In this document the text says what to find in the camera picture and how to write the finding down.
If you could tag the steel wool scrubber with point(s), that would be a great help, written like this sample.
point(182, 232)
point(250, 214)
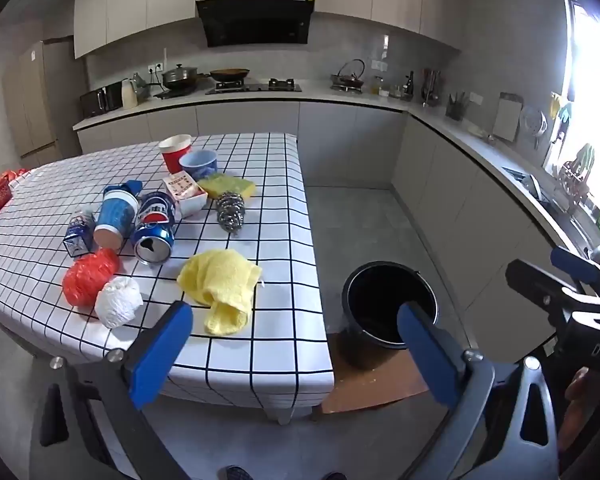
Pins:
point(230, 212)

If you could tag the black gas stove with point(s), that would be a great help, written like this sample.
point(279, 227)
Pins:
point(255, 87)

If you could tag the white cutting board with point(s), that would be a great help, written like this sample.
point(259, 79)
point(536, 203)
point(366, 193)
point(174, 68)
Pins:
point(508, 119)

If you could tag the lidded grey pot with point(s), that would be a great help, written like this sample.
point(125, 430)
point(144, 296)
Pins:
point(179, 79)

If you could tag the white checked tablecloth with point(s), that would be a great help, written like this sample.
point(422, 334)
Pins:
point(275, 210)

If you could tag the person's right hand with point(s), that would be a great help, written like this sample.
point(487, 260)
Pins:
point(580, 392)

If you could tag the grey lower cabinets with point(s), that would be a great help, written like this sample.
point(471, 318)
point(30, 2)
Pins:
point(350, 140)

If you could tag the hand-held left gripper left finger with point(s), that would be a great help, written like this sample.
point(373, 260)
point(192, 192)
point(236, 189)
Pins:
point(165, 350)

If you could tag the blue paper cup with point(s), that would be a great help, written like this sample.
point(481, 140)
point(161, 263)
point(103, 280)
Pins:
point(116, 217)

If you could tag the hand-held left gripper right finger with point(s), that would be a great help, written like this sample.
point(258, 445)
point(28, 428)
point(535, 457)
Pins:
point(430, 355)

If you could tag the metal utensil rack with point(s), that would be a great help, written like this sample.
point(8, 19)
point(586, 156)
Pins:
point(431, 89)

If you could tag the yellow sponge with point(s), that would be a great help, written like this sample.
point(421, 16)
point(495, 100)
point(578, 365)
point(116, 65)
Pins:
point(232, 186)

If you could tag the blue soda can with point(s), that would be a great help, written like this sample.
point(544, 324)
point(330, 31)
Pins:
point(155, 225)

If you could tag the yellow cloth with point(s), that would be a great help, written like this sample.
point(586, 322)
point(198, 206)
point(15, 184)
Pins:
point(222, 285)

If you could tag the red snack packet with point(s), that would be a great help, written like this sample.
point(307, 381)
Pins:
point(10, 176)

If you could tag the person's left shoe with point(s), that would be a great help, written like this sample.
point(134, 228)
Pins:
point(239, 473)

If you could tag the round white strainer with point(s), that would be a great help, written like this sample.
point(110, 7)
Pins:
point(534, 122)

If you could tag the dark glass bottle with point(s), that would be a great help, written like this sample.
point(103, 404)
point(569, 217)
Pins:
point(409, 87)

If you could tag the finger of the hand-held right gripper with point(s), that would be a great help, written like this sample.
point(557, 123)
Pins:
point(535, 280)
point(575, 262)

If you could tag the white paper snack box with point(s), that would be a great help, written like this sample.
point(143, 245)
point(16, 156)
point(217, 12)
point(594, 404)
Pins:
point(186, 192)

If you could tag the crumpled blue wrapper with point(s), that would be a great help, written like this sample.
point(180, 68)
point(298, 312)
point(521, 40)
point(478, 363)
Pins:
point(130, 187)

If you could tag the dish rack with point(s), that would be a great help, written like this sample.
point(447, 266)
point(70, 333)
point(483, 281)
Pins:
point(577, 180)

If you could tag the black microwave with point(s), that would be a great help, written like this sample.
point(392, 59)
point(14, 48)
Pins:
point(100, 101)

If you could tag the black bucket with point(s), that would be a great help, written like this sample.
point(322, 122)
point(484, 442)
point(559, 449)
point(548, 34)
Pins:
point(375, 300)

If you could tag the white jug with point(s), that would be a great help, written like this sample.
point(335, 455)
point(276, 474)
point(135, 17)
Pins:
point(128, 95)

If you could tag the black range hood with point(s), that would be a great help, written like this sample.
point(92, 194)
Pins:
point(255, 22)

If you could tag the black wok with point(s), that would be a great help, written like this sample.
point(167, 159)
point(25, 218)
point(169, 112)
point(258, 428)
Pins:
point(229, 74)

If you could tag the tall beige cabinet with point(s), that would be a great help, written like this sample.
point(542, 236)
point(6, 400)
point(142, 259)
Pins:
point(35, 105)

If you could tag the white wall socket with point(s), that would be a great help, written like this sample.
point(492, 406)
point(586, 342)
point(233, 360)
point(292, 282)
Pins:
point(475, 97)

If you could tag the white plastic bag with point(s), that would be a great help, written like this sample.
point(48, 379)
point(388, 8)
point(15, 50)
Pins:
point(119, 302)

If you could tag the blue bowl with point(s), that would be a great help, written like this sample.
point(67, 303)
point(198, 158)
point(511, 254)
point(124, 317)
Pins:
point(200, 167)

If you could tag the red plastic bag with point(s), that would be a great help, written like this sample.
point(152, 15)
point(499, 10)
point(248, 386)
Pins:
point(90, 277)

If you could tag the red paper cup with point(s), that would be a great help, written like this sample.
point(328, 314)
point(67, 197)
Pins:
point(175, 157)

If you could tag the dark utensil holder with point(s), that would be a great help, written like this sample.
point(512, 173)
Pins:
point(455, 110)

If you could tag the beige upper cabinets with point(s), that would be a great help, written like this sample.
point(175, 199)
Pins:
point(140, 5)

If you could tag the yellow glass jar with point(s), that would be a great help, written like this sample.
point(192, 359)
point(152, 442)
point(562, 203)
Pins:
point(377, 86)

